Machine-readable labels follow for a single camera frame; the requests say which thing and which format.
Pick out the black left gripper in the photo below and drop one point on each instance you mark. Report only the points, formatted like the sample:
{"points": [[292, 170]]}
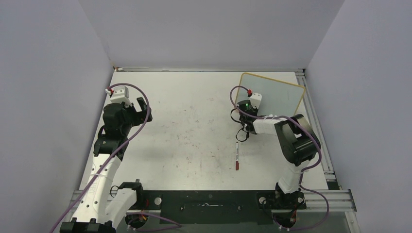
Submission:
{"points": [[138, 115]]}

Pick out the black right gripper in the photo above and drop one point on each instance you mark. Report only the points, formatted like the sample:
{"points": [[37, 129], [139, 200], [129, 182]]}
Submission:
{"points": [[256, 109]]}

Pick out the silver marker pen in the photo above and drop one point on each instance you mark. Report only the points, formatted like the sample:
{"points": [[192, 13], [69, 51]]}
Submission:
{"points": [[236, 152]]}

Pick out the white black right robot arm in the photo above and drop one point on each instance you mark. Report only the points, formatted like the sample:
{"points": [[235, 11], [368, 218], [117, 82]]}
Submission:
{"points": [[297, 141]]}

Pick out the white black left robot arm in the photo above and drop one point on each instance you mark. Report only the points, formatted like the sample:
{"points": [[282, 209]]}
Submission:
{"points": [[94, 214]]}

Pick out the yellow-framed whiteboard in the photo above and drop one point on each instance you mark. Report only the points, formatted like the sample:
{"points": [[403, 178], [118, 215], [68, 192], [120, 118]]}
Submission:
{"points": [[281, 94]]}

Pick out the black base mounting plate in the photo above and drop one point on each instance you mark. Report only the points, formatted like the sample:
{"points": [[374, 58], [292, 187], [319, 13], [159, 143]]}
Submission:
{"points": [[218, 207]]}

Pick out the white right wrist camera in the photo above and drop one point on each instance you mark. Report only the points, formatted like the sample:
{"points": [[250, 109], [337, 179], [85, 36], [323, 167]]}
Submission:
{"points": [[254, 100]]}

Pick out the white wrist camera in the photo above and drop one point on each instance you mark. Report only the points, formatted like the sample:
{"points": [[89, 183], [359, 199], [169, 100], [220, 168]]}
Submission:
{"points": [[119, 94], [254, 100]]}

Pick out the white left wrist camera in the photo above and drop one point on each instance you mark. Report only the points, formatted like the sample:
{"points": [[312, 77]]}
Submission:
{"points": [[119, 94]]}

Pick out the aluminium back rail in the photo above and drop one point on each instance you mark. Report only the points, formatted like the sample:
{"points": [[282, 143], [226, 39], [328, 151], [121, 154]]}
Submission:
{"points": [[213, 69]]}

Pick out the aluminium rail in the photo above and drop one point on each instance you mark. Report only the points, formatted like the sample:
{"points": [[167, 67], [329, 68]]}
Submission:
{"points": [[315, 123], [213, 69]]}

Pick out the aluminium right side rail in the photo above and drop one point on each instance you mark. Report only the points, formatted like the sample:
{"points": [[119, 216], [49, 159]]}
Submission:
{"points": [[315, 123]]}

